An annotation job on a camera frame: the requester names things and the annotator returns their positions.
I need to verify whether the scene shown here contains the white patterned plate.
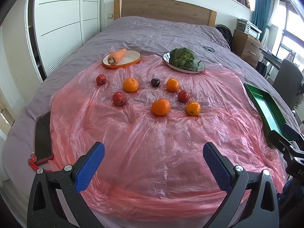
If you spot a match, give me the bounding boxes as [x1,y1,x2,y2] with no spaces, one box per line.
[162,51,206,74]

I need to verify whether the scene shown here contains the pink plastic sheet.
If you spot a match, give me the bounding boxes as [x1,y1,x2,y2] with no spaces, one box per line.
[50,55,286,221]

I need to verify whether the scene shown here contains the orange carrot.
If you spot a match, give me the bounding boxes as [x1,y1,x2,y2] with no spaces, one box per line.
[107,48,127,65]

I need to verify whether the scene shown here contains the dark glasses on bed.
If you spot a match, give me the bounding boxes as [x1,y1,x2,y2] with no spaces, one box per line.
[203,46,215,52]

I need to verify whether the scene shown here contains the desk with clutter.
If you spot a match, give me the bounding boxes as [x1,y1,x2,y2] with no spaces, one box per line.
[260,47,296,65]

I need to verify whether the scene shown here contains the white printer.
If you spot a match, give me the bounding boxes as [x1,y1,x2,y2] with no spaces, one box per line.
[236,19,262,41]

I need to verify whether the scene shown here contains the dark shopping bag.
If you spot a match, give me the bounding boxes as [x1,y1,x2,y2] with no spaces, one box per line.
[256,59,268,78]

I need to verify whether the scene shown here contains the grey office chair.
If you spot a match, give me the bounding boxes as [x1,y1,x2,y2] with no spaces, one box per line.
[273,59,303,110]

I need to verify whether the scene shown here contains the smartphone in red case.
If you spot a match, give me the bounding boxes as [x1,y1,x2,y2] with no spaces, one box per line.
[28,112,54,171]

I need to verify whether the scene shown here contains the orange oval dish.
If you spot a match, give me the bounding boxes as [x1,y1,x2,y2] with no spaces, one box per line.
[102,50,141,69]

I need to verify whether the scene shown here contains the wooden headboard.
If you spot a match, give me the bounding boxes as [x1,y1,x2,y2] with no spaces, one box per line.
[113,0,217,27]

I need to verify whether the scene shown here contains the red fruit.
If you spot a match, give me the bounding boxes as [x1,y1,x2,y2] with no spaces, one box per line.
[178,90,190,103]
[96,74,107,86]
[112,91,127,106]

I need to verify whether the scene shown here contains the green leafy vegetable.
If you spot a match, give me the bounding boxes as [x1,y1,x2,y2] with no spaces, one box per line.
[169,47,200,71]

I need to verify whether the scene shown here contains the wooden nightstand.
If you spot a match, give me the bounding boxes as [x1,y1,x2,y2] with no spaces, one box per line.
[232,29,264,68]

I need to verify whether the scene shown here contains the black backpack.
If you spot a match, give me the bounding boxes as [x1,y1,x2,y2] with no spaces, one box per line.
[216,24,233,49]

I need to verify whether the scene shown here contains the white wardrobe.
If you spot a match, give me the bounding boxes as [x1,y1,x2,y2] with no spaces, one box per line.
[28,0,100,80]

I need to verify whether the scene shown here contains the green rectangular tray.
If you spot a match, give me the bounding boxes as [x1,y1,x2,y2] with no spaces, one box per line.
[244,83,289,147]

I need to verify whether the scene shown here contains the dark purple plum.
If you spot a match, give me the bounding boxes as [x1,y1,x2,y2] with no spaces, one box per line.
[151,78,160,88]

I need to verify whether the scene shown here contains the large orange mandarin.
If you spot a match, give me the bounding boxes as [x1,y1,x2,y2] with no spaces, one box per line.
[151,98,171,116]

